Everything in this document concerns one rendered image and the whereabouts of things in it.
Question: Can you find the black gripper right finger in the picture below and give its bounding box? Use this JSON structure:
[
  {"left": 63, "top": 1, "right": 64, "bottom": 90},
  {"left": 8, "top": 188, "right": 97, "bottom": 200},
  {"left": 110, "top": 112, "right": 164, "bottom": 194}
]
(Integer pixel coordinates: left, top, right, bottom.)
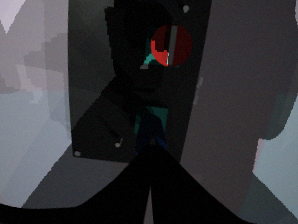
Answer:
[{"left": 150, "top": 145, "right": 251, "bottom": 224}]

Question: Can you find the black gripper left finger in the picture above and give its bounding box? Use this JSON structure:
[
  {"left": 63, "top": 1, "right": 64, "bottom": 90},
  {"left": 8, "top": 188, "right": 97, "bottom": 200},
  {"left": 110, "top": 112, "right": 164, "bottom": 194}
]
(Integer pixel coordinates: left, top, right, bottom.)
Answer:
[{"left": 0, "top": 144, "right": 156, "bottom": 224}]

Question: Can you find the black circuit board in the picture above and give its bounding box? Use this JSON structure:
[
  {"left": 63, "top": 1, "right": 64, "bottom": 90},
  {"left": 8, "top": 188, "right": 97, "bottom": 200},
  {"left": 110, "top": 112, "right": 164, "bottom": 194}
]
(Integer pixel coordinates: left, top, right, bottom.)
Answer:
[{"left": 68, "top": 0, "right": 213, "bottom": 163}]

